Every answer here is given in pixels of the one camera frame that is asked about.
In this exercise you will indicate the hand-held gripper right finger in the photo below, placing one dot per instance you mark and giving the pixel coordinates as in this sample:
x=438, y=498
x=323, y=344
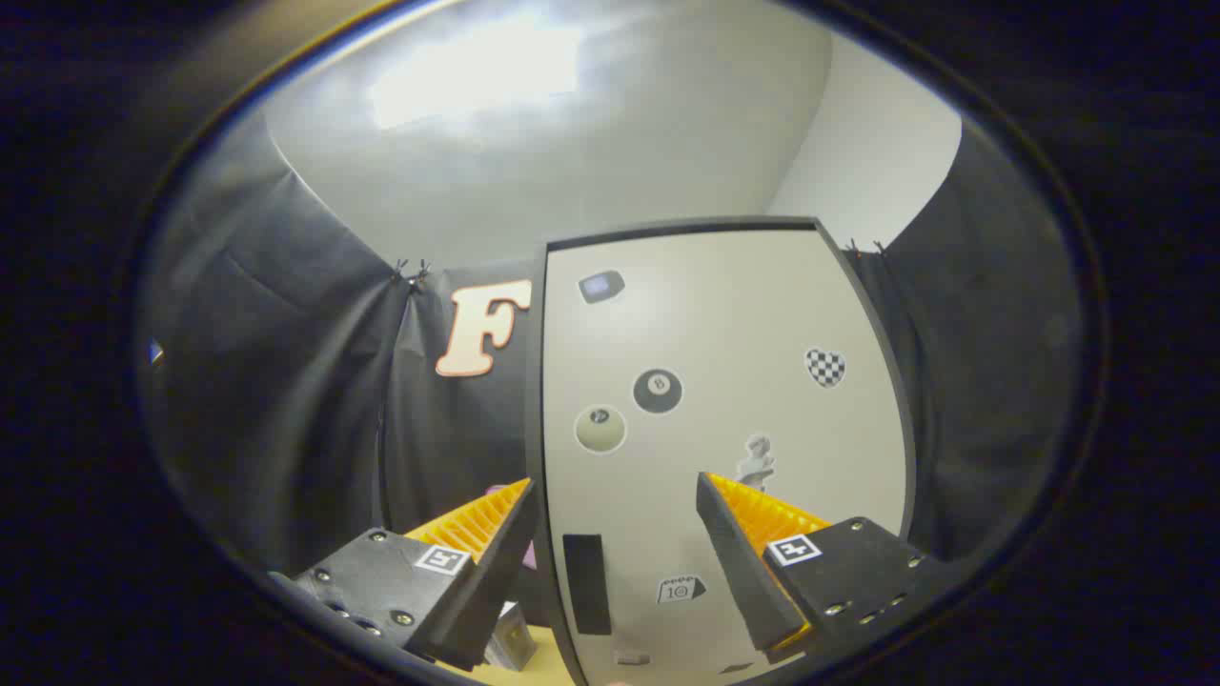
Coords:
x=739, y=572

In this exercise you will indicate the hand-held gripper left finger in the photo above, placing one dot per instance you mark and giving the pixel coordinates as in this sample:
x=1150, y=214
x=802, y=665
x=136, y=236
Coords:
x=486, y=600

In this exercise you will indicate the upright book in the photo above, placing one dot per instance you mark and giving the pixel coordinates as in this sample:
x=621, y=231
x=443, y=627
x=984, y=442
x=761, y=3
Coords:
x=513, y=640

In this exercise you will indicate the grey cabinet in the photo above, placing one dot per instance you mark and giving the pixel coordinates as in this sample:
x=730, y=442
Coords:
x=534, y=429

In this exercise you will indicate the black backdrop cloth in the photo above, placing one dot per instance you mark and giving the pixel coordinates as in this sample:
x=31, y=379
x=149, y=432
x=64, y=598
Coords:
x=286, y=400

